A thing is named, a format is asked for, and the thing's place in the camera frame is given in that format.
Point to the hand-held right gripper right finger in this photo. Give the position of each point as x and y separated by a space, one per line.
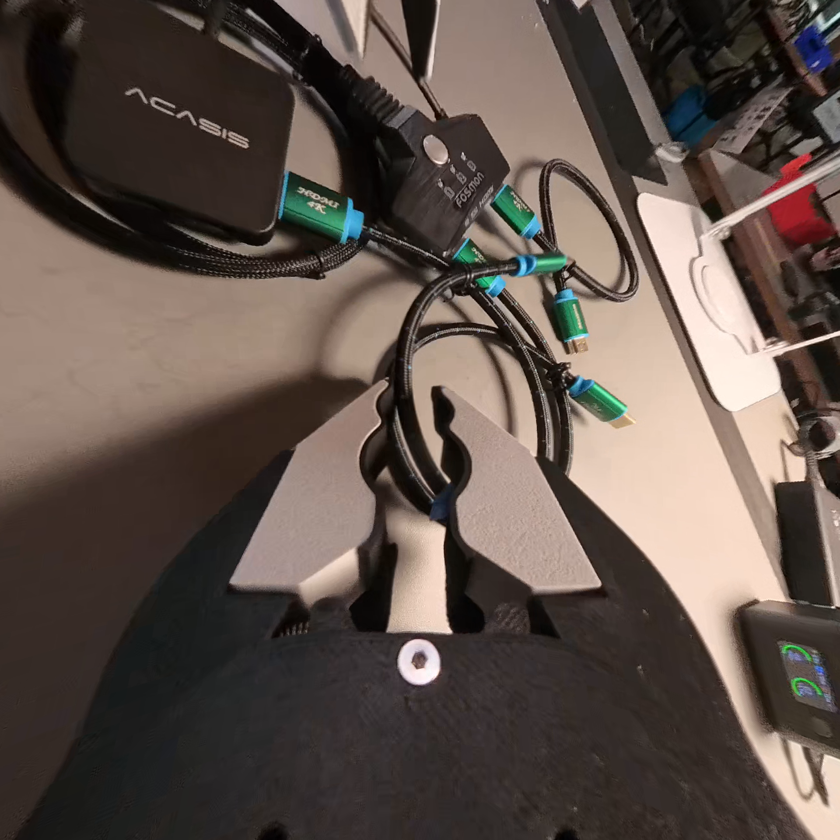
525 518

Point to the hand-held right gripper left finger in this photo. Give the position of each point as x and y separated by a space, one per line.
308 512

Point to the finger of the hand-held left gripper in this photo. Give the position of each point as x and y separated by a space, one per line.
423 33

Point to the black hdmi switch box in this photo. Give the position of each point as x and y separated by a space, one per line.
446 190

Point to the black square adapter hub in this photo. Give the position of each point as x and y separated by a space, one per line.
177 144

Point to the dark brown desk pad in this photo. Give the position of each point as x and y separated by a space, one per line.
623 98

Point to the clear plastic clip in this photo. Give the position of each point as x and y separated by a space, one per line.
673 152

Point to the red storage bin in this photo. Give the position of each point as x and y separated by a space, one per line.
800 210

